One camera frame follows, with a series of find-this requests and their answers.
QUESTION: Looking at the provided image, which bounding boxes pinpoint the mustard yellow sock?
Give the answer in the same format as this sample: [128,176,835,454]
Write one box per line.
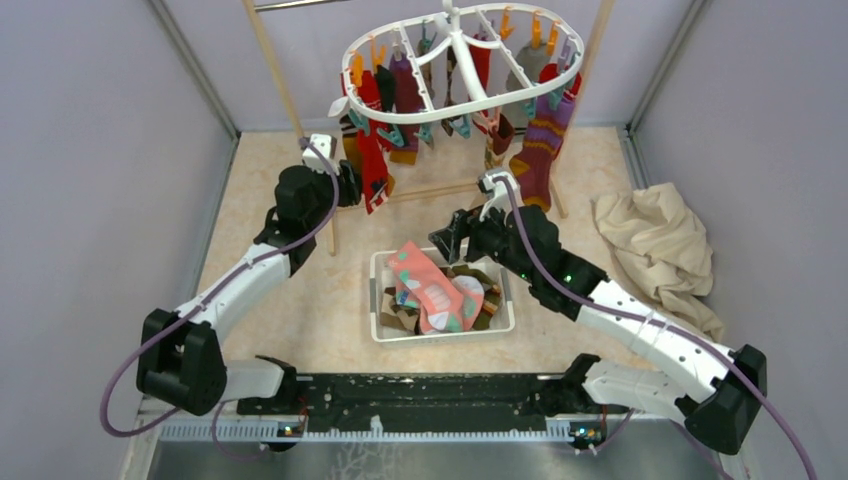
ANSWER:
[339,114,364,175]

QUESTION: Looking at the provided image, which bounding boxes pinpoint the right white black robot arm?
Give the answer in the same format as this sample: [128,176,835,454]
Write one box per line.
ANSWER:
[428,206,767,455]

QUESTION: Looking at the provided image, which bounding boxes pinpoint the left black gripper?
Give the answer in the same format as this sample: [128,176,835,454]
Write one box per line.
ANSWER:
[302,157,365,232]

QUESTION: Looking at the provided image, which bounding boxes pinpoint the purple striped sock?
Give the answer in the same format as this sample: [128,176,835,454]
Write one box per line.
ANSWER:
[509,95,574,212]

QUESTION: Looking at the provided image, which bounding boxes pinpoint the aluminium rail front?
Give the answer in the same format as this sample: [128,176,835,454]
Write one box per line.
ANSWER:
[135,374,738,444]

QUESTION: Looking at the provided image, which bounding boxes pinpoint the beige striped ribbed sock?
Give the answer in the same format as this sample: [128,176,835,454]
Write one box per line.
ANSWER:
[484,113,515,170]

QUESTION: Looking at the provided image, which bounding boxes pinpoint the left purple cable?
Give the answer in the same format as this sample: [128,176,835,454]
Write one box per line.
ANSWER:
[99,137,340,460]

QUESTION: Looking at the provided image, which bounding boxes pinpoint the maroon sock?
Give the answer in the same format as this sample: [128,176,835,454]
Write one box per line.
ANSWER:
[389,53,423,165]

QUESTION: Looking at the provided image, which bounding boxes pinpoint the purple cable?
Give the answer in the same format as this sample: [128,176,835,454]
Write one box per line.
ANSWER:
[493,175,821,480]
[99,137,340,460]

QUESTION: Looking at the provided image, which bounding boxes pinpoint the pink green patterned sock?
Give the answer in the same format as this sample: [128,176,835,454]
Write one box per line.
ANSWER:
[386,242,465,335]

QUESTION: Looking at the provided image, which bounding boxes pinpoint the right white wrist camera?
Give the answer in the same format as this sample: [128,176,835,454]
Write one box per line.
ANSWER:
[478,167,520,221]

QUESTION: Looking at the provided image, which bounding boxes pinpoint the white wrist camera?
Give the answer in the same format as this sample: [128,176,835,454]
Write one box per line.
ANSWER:
[301,133,340,175]
[478,167,520,221]

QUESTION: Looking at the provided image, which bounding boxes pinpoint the red snowflake sock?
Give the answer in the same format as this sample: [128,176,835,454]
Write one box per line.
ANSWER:
[346,108,395,215]

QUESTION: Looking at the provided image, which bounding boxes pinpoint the white perforated plastic basket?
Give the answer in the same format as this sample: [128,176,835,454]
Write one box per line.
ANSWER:
[369,251,516,347]

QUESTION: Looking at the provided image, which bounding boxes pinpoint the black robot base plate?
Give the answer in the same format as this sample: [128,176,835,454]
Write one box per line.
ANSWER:
[236,372,631,435]

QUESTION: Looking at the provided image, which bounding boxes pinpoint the white oval clip hanger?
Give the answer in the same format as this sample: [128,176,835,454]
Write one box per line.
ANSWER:
[328,1,587,126]

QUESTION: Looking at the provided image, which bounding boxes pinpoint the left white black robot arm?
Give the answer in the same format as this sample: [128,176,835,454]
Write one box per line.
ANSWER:
[136,160,362,416]

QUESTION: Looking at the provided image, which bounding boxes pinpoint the red white patterned sock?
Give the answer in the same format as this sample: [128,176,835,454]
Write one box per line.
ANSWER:
[537,62,584,107]

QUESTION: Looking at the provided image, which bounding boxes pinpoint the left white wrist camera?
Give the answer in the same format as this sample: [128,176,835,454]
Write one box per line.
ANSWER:
[301,133,340,175]

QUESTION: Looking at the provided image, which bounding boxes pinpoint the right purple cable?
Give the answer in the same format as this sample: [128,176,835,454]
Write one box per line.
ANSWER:
[493,175,821,480]

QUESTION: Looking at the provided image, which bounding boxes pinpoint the wooden rack frame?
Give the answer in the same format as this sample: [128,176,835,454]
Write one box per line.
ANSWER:
[238,0,617,258]

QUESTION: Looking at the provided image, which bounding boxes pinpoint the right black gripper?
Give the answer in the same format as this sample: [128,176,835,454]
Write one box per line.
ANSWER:
[429,195,537,284]

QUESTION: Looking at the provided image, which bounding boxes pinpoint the cream crumpled cloth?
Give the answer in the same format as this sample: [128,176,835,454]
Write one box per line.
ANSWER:
[592,183,726,342]

